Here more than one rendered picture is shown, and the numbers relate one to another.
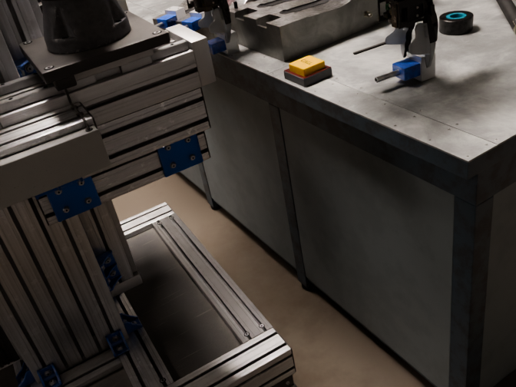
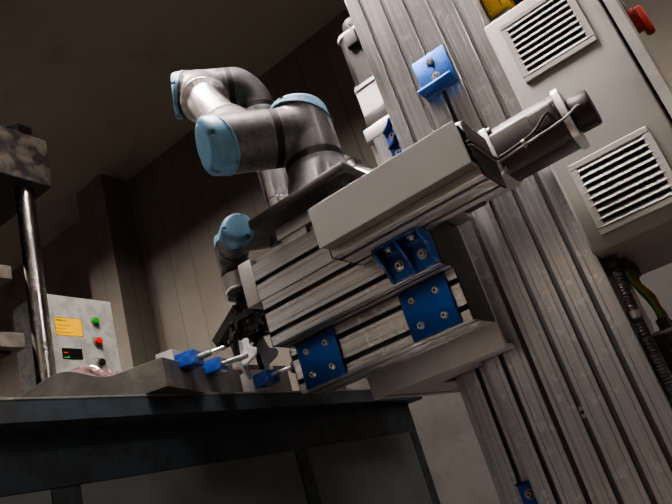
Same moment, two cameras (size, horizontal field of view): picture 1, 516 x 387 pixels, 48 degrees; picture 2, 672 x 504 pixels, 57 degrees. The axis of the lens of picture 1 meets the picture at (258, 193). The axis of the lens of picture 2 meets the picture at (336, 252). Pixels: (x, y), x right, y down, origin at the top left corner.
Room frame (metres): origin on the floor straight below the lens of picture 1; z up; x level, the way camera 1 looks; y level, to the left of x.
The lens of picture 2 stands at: (2.15, 1.29, 0.53)
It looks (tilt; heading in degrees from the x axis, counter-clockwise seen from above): 21 degrees up; 233
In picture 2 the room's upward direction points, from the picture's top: 18 degrees counter-clockwise
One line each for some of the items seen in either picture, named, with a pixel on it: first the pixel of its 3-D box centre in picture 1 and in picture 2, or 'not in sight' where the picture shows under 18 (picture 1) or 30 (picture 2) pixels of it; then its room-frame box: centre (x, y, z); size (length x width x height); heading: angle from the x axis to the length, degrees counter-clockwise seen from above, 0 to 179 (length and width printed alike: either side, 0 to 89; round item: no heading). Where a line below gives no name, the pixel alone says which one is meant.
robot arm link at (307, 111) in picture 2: not in sight; (301, 133); (1.51, 0.44, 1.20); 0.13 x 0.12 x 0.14; 163
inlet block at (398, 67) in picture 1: (401, 71); not in sight; (1.12, -0.35, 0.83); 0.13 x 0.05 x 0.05; 108
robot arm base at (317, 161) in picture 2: not in sight; (321, 183); (1.50, 0.44, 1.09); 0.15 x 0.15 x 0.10
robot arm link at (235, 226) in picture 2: not in sight; (243, 235); (1.53, 0.13, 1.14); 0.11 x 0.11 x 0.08; 73
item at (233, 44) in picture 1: (212, 47); (270, 376); (1.51, 0.04, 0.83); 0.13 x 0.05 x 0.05; 113
